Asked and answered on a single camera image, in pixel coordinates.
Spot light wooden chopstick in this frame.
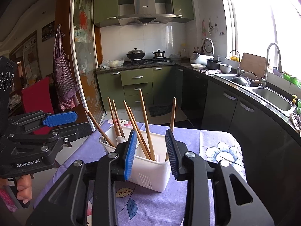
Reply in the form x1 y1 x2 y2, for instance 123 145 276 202
128 107 151 160
112 99 125 137
123 101 151 160
108 97 120 136
84 108 116 147
139 89 156 161

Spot white plastic utensil holder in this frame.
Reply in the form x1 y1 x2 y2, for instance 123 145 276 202
99 125 171 192

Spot green kitchen base cabinets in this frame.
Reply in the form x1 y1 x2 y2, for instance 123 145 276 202
95 63 176 112

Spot black kitchen base cabinets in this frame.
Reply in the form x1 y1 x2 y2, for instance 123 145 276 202
176 63 300 225

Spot tall steel kitchen faucet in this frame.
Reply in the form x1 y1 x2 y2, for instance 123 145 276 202
260 42 283 88

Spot person's left hand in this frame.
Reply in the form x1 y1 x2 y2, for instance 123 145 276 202
0 175 33 202

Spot white plastic spoon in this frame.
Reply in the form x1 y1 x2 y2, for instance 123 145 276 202
116 136 128 144

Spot red wooden chair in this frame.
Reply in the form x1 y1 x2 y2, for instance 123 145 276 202
21 77 54 135

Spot checkered purple apron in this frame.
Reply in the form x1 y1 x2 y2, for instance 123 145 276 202
53 24 80 111

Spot black cooking pot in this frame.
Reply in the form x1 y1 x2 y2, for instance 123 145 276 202
207 59 222 70

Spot white ceramic bowl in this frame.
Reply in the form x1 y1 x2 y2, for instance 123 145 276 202
219 63 232 74

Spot black wok with lid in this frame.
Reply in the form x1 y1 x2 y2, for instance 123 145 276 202
127 48 145 60

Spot small steel pot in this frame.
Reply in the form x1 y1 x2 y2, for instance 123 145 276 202
153 50 165 58

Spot small steel faucet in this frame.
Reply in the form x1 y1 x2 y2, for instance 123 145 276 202
230 50 241 75

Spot white rice cooker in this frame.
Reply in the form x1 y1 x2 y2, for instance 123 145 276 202
190 38 214 65

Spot wooden cutting board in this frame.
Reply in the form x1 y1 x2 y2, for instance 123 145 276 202
240 53 267 78

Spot stainless steel sink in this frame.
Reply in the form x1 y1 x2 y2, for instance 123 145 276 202
251 87 296 117

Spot glass sliding door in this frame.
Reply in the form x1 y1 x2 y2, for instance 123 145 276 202
70 0 104 122

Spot steel range hood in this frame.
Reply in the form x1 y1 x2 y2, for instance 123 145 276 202
117 0 176 26

